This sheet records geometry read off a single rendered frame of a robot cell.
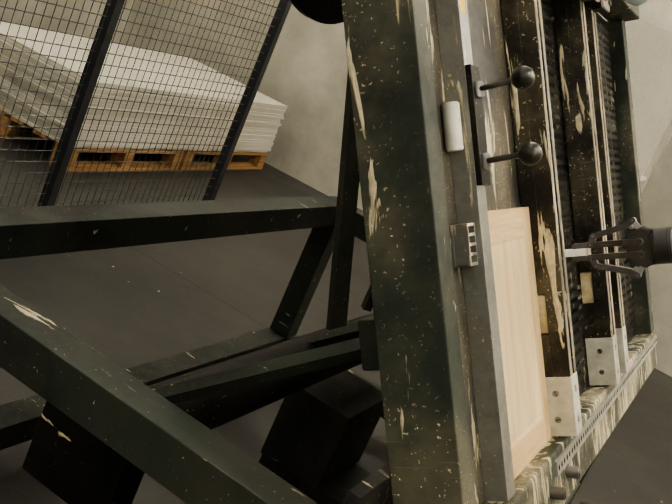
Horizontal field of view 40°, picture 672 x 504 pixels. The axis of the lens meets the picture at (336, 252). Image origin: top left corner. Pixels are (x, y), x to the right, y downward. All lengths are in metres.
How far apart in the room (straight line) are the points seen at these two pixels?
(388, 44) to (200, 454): 0.72
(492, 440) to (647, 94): 4.16
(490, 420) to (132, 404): 0.60
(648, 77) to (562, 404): 3.79
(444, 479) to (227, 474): 0.37
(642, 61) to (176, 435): 4.43
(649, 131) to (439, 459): 4.37
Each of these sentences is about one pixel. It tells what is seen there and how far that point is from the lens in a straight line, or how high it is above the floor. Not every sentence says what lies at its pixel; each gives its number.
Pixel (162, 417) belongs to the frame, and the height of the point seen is 0.79.
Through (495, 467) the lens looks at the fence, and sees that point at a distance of 1.61.
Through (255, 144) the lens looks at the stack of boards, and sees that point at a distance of 7.27.
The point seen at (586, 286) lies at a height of 1.11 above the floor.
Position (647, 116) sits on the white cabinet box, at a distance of 5.59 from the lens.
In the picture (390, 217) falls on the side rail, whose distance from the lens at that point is 1.33.
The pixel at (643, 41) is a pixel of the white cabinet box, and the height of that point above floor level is 1.95.
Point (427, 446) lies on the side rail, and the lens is 1.36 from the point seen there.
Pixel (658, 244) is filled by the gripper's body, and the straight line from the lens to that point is 1.95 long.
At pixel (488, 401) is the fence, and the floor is 1.04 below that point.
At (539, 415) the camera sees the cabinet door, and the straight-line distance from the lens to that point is 1.94.
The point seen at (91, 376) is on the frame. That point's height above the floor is 0.79.
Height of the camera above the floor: 1.55
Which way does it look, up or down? 15 degrees down
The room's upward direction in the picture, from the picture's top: 24 degrees clockwise
